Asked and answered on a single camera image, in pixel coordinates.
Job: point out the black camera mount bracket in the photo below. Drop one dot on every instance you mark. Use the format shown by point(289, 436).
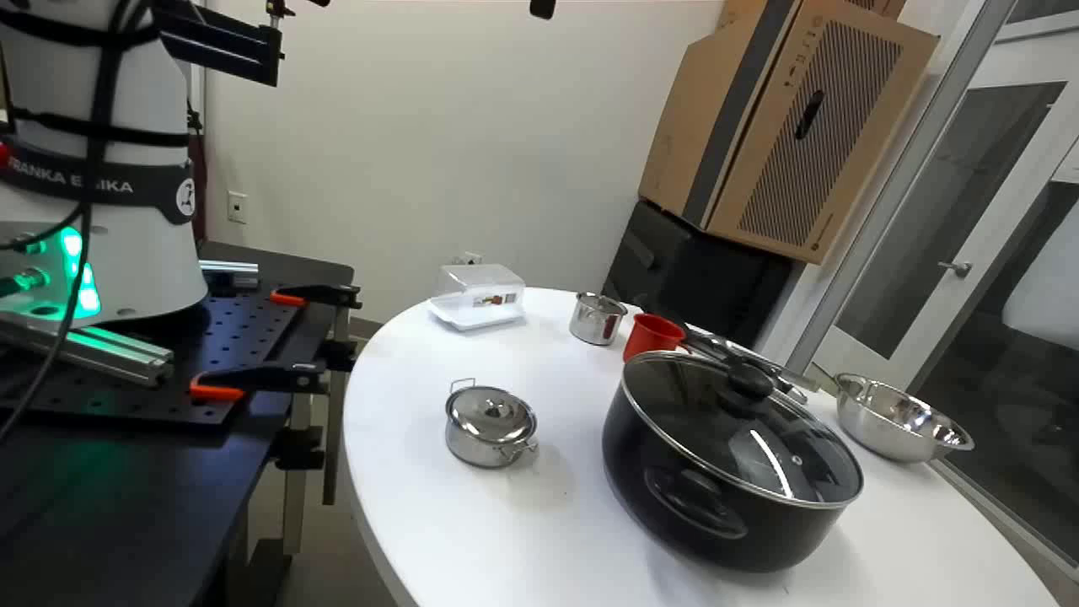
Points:
point(232, 45)

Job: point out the black box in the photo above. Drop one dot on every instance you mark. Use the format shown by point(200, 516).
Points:
point(695, 275)

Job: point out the small steel pot lid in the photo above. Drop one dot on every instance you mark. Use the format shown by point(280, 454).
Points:
point(492, 405)

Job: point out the black workbench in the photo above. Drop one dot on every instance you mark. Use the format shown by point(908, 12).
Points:
point(114, 506)

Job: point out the aluminium rail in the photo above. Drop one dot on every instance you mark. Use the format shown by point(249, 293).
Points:
point(103, 345)

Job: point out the large cardboard box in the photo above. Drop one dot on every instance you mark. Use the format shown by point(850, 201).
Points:
point(787, 124)

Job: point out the red cup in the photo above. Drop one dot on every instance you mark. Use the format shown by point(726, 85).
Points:
point(654, 335)

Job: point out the black perforated breadboard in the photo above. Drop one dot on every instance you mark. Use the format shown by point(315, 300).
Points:
point(224, 338)

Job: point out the small steel pot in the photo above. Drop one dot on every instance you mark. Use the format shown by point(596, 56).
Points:
point(486, 442)

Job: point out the white wall outlet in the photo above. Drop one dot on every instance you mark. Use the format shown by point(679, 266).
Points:
point(237, 206)
point(472, 256)

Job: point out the glass door white frame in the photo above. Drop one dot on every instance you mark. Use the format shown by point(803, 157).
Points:
point(1018, 56)

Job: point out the glass pot lid black knob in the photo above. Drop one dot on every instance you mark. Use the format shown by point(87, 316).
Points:
point(778, 442)

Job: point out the white plate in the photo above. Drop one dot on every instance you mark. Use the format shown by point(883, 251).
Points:
point(475, 320)

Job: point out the large black pot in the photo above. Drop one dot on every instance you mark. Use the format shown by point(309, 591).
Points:
point(687, 506)

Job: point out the small steel cup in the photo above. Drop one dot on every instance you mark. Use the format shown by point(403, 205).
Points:
point(596, 320)

